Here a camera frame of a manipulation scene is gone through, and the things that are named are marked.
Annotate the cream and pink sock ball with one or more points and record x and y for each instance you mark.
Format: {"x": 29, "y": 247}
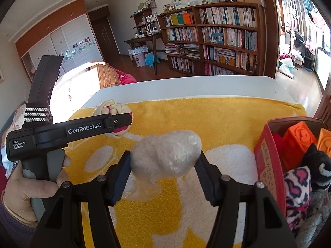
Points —
{"x": 108, "y": 108}

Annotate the red metal tin container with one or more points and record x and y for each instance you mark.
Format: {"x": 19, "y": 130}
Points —
{"x": 269, "y": 165}

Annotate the light grey knit sock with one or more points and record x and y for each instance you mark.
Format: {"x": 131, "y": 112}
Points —
{"x": 316, "y": 217}

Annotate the black glitter sock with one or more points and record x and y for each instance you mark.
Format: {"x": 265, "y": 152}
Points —
{"x": 319, "y": 165}

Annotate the white storage box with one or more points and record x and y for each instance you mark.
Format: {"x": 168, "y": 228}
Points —
{"x": 137, "y": 49}

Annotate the blue plastic stool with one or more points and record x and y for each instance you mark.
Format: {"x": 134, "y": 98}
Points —
{"x": 149, "y": 59}

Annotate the red-orange embossed toy cube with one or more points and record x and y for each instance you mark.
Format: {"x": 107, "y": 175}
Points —
{"x": 297, "y": 144}

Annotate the wooden desk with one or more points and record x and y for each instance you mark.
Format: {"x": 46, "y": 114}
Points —
{"x": 142, "y": 40}

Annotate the white sliding door wardrobe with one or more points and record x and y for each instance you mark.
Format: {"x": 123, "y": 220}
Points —
{"x": 64, "y": 41}

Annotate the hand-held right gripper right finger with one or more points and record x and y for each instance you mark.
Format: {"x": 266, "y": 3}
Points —
{"x": 205, "y": 183}

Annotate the person's left hand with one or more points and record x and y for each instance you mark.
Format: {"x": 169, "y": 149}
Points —
{"x": 18, "y": 196}

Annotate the small wooden desktop shelf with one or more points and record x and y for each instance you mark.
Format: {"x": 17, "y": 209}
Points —
{"x": 146, "y": 20}

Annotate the rows of shelved books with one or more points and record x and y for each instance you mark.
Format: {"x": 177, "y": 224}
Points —
{"x": 227, "y": 38}

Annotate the white and pink bin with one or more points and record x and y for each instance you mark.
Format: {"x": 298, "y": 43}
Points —
{"x": 139, "y": 60}

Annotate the orange plaid pillow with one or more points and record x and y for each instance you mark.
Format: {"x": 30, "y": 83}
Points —
{"x": 107, "y": 73}

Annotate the clothes rack with clothes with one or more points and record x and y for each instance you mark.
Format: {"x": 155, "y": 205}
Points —
{"x": 300, "y": 41}

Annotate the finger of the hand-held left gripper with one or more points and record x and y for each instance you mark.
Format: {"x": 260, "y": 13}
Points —
{"x": 82, "y": 131}

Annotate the wooden bookshelf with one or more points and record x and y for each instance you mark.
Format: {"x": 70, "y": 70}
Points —
{"x": 206, "y": 38}

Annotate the yellow white patterned towel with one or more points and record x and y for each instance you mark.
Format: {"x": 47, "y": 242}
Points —
{"x": 181, "y": 219}

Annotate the leopard print sock ball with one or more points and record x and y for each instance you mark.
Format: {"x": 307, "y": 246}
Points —
{"x": 296, "y": 219}
{"x": 297, "y": 183}

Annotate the dark wooden room door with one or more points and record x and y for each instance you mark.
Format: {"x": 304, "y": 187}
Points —
{"x": 104, "y": 36}

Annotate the red round soft toy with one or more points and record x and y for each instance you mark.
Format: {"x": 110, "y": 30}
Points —
{"x": 277, "y": 144}

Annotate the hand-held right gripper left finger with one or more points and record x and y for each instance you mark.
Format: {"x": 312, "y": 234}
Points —
{"x": 120, "y": 180}

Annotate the white plastic bag bundle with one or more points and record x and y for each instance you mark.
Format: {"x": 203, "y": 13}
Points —
{"x": 165, "y": 155}

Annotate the person's left forearm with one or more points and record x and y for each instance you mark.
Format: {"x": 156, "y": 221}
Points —
{"x": 13, "y": 232}

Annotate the pink cushion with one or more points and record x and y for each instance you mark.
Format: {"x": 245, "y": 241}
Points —
{"x": 126, "y": 77}

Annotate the orange plastic mount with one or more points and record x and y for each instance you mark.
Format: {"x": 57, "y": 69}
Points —
{"x": 325, "y": 142}

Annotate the carved brown wooden door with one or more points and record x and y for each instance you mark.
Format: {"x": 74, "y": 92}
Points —
{"x": 326, "y": 103}

